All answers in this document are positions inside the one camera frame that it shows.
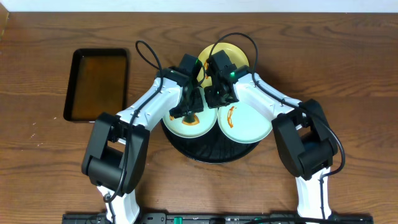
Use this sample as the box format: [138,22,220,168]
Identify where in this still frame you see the orange green scrub sponge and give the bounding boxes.
[182,113,200,126]

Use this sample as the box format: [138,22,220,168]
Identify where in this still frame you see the light green plate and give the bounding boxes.
[162,88,217,138]
[218,102,272,144]

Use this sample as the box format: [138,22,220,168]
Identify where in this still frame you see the yellow plate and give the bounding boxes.
[197,42,249,88]

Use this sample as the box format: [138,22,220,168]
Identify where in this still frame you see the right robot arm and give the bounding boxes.
[205,65,343,220]

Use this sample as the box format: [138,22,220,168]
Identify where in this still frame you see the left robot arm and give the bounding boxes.
[81,65,203,223]

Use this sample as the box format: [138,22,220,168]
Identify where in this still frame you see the round black serving tray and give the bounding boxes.
[160,108,260,164]

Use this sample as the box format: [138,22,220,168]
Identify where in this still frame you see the black rectangular water tray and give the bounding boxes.
[63,48,130,122]

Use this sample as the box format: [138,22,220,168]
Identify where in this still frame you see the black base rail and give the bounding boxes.
[62,212,374,224]

